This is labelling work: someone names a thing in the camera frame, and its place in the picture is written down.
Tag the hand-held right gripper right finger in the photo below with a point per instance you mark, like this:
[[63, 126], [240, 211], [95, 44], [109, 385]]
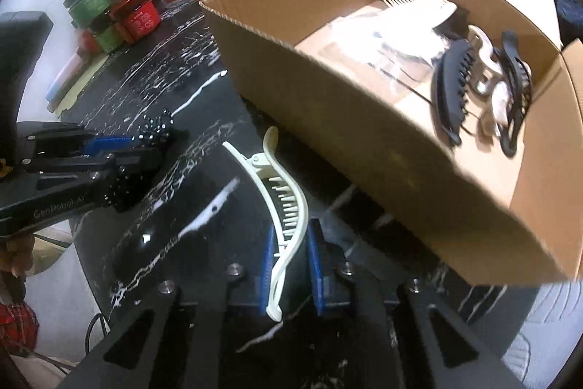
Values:
[[316, 270]]

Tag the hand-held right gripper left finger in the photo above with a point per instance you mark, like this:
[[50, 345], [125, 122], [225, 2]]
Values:
[[266, 275]]

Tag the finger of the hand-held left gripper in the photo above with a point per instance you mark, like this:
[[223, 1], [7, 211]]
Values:
[[114, 143], [136, 156]]

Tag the black polka dot hair clip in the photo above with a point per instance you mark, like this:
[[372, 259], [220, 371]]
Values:
[[157, 125]]

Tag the cream banana hair clip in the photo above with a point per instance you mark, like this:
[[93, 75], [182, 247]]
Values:
[[291, 197]]

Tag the brown cardboard box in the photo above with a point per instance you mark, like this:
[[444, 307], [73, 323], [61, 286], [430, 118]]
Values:
[[364, 134]]

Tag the wide black banana hair clip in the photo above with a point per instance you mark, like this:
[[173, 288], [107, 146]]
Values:
[[444, 88]]

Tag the cream hair comb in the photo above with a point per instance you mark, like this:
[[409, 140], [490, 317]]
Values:
[[432, 8]]

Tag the slim black banana hair clip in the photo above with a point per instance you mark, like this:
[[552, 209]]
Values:
[[519, 65]]

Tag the person's left hand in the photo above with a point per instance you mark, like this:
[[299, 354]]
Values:
[[20, 254]]

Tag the pastel flat packets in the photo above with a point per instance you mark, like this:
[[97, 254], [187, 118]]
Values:
[[73, 79]]

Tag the red plaid cloth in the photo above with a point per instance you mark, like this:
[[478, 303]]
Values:
[[18, 325]]

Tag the white plastic bag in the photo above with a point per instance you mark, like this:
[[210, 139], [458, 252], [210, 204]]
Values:
[[364, 38]]

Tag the grey leaf-embossed cushion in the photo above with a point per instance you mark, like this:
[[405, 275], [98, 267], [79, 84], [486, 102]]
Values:
[[551, 325]]

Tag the beige claw hair clip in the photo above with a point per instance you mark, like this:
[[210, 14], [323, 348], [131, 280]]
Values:
[[483, 51]]

